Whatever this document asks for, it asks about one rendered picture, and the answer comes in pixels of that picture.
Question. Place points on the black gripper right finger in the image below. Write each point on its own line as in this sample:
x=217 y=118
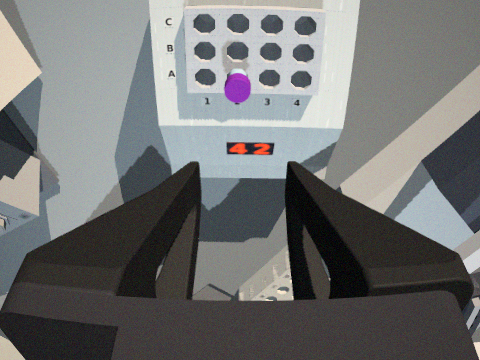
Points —
x=366 y=253

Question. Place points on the violet-capped test tube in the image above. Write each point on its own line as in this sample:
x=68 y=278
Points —
x=237 y=86

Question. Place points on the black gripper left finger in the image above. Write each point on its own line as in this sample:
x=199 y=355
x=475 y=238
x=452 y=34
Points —
x=121 y=250

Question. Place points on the dark grey bench mat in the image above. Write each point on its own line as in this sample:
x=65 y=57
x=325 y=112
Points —
x=91 y=115

